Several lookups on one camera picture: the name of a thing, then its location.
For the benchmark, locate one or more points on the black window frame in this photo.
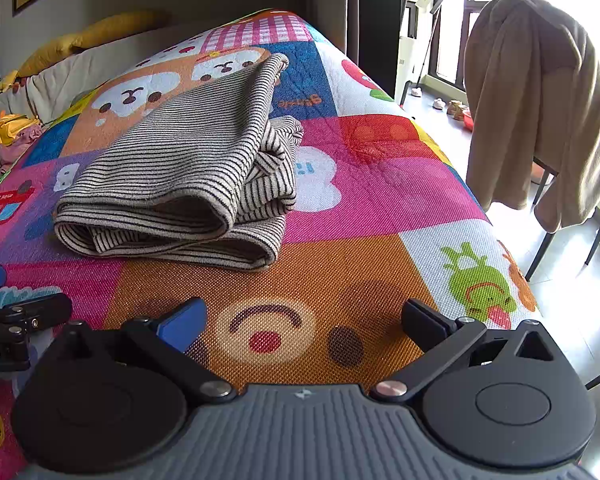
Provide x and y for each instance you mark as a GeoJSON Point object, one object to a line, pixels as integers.
{"type": "Point", "coordinates": [432, 20]}

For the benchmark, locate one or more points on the beige black striped shirt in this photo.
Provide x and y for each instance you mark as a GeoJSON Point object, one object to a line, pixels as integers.
{"type": "Point", "coordinates": [180, 160]}

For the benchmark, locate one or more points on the yellow plush toy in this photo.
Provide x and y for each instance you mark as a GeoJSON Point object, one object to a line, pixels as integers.
{"type": "Point", "coordinates": [0, 85]}

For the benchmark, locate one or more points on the beige shoe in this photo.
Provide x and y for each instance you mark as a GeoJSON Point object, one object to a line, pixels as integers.
{"type": "Point", "coordinates": [456, 110]}

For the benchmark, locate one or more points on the black chair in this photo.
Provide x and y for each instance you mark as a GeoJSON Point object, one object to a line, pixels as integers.
{"type": "Point", "coordinates": [547, 240]}

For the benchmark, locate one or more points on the colourful printed play mat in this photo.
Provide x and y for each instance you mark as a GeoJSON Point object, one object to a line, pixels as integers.
{"type": "Point", "coordinates": [370, 200]}

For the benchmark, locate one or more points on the pink cloth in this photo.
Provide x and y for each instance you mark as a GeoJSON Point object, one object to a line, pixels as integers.
{"type": "Point", "coordinates": [20, 147]}

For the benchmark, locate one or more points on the beige garment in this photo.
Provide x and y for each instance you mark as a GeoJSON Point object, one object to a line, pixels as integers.
{"type": "Point", "coordinates": [530, 100]}

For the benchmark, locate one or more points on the large yellow pillow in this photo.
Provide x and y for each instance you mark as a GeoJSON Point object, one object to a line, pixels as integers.
{"type": "Point", "coordinates": [120, 30]}

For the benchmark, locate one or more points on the grey curtain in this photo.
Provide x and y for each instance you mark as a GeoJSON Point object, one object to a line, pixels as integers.
{"type": "Point", "coordinates": [375, 10]}

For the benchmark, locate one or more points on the white upright appliance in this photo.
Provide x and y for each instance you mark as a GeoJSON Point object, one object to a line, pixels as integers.
{"type": "Point", "coordinates": [412, 25]}

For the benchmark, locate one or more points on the small yellow pillow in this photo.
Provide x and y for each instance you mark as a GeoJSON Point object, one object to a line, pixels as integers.
{"type": "Point", "coordinates": [47, 55]}

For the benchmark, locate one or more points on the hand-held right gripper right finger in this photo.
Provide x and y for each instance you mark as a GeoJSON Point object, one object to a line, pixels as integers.
{"type": "Point", "coordinates": [422, 320]}

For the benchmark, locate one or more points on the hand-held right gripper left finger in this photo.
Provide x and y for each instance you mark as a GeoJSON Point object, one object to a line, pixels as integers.
{"type": "Point", "coordinates": [182, 327]}

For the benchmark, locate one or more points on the red bowl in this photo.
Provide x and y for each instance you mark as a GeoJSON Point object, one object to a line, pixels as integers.
{"type": "Point", "coordinates": [468, 120]}

